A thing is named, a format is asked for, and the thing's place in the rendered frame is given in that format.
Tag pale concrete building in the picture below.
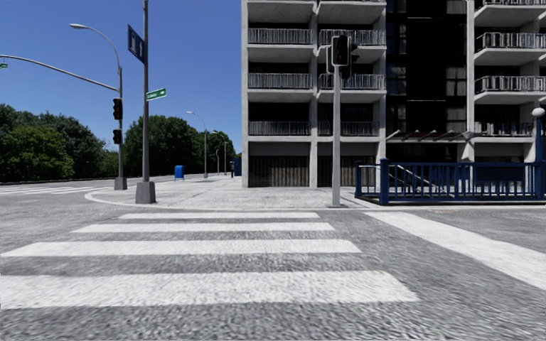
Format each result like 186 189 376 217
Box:
240 0 546 189

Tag traffic light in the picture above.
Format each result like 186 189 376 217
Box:
325 34 360 209
0 23 129 191

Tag dark stairway railing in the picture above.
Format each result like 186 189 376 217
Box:
354 107 546 206

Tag trees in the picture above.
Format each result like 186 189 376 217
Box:
0 103 242 183

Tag sign on a post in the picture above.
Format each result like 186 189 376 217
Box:
127 0 168 205

